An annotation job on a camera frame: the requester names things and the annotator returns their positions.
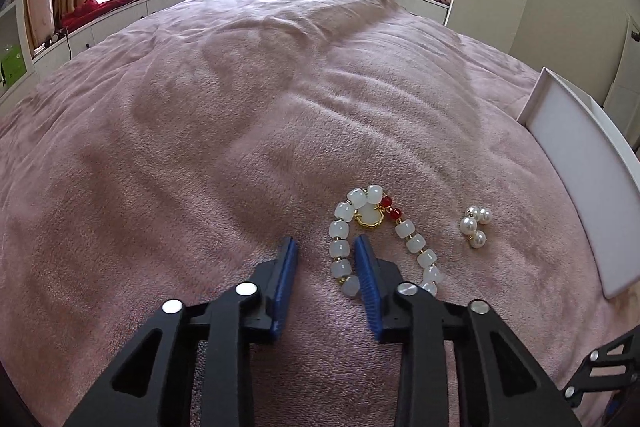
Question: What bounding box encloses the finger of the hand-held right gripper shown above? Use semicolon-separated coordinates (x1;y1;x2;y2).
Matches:
564;336;640;404

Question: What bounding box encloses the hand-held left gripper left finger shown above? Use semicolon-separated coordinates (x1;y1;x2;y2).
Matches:
64;236;300;427

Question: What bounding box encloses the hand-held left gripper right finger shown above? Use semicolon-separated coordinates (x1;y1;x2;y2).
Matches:
353;234;572;427

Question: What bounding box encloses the white jade bead bracelet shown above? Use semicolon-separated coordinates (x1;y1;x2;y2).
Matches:
328;183;445;298

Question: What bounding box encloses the pearl bead earring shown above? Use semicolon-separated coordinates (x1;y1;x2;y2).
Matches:
460;206;492;250

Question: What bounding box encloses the white jewelry box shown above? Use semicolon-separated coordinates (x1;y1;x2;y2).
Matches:
515;67;640;299

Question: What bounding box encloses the pink plush blanket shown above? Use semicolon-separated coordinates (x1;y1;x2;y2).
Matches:
0;0;626;427

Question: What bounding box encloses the red cloth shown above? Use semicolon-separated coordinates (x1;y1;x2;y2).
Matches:
59;0;151;30

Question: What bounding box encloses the green box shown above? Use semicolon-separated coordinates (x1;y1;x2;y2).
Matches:
0;41;26;88

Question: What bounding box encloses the black cable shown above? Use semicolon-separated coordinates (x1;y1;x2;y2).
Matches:
42;27;72;60

